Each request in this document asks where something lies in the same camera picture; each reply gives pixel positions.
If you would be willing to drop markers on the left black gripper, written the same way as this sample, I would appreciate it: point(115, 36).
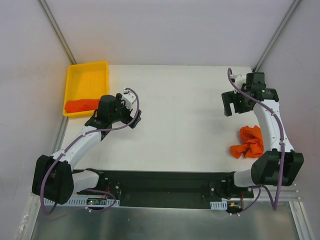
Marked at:
point(128, 114)

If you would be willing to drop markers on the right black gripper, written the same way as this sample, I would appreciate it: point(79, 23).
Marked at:
point(235, 102)

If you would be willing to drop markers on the orange t shirt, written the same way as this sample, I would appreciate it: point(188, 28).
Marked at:
point(81, 105)
point(252, 143)

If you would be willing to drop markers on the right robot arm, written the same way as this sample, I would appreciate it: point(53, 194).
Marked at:
point(279, 163)

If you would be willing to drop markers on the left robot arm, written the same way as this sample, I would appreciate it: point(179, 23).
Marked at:
point(54, 178)

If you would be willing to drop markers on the yellow plastic bin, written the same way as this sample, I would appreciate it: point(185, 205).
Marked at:
point(86, 81)

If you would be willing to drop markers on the rolled orange t shirt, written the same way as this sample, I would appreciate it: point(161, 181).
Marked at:
point(81, 105)

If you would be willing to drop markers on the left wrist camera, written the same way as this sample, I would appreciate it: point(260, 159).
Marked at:
point(129, 98)

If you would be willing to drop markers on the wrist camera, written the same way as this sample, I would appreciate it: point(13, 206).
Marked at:
point(238, 79)
point(129, 98)

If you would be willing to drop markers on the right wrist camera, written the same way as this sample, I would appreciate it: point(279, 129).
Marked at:
point(238, 79)

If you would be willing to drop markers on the right aluminium frame post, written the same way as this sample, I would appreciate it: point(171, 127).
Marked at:
point(294, 5)

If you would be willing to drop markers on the aluminium frame post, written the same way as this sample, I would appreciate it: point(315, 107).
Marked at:
point(57, 31)
point(294, 5)

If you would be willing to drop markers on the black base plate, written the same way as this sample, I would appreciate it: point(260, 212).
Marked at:
point(161, 189)

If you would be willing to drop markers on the left white cable duct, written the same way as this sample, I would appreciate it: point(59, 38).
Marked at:
point(90, 201)

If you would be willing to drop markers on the white cable duct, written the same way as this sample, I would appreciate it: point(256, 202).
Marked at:
point(219, 205)
point(90, 201)

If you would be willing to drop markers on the aluminium front rail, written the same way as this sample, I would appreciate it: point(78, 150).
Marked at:
point(287, 194)

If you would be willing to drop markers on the right white cable duct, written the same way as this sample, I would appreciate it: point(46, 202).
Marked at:
point(219, 205)

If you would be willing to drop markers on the left aluminium frame post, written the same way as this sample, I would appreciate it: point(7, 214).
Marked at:
point(57, 31)

